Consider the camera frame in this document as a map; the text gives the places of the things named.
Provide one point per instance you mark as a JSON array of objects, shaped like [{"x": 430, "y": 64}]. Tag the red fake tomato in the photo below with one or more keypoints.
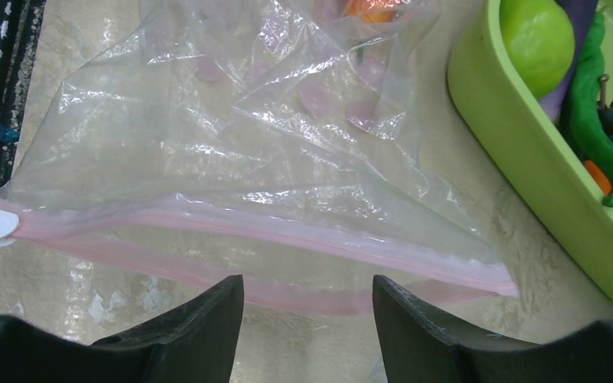
[{"x": 374, "y": 11}]

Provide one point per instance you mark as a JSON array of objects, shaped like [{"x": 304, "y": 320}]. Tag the green fake bean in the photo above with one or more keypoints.
[{"x": 584, "y": 123}]

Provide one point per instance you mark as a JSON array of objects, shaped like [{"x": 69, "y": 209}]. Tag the clear zip top bag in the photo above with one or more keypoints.
[{"x": 274, "y": 139}]

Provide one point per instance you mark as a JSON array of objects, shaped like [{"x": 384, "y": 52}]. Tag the green plastic tray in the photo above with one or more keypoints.
[{"x": 528, "y": 149}]

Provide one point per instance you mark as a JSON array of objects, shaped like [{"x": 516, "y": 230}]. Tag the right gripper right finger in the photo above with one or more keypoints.
[{"x": 421, "y": 342}]

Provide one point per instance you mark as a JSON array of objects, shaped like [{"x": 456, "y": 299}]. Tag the green fake fruit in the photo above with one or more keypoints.
[{"x": 540, "y": 42}]

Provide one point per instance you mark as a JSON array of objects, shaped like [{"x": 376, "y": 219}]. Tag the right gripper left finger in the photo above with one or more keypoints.
[{"x": 194, "y": 342}]

